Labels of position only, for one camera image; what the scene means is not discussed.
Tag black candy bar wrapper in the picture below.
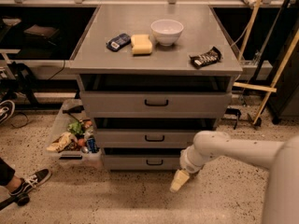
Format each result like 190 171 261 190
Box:
190 47 221 69

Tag grey bottom drawer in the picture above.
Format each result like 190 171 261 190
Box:
102 155 180 171

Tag black white sneaker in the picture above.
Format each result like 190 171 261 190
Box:
7 169 51 196

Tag blue soda can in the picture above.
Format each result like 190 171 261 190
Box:
86 137 98 153

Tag orange fruit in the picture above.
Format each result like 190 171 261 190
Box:
78 138 86 147

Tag yellow sponge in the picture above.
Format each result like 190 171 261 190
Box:
131 35 152 55

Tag grey drawer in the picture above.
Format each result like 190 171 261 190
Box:
93 128 218 150
80 91 232 119
102 155 180 171

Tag grey middle drawer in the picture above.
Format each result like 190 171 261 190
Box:
93 128 218 150

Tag black sneaker upper left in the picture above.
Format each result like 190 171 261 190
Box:
0 100 15 124

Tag white bowl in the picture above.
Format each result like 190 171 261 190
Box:
150 20 184 46

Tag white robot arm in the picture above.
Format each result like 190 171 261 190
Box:
170 131 299 224

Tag clear plastic storage bin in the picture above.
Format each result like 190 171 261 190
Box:
45 99 102 168

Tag blue snack packet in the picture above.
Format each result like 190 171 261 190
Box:
107 34 131 51

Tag wooden frame stand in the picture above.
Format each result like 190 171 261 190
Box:
233 0 299 126

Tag grey drawer cabinet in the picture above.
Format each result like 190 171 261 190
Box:
68 3 244 174

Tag black caster wheel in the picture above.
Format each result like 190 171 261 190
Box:
17 193 30 206

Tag grey top drawer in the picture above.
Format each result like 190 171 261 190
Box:
80 91 232 119

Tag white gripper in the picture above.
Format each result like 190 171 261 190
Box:
170 147 204 192

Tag green snack bag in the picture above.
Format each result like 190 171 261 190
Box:
67 121 84 135

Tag dark box on shelf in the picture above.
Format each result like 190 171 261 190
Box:
24 24 60 40

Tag crumpled tan snack bag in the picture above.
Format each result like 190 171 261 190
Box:
47 132 78 152

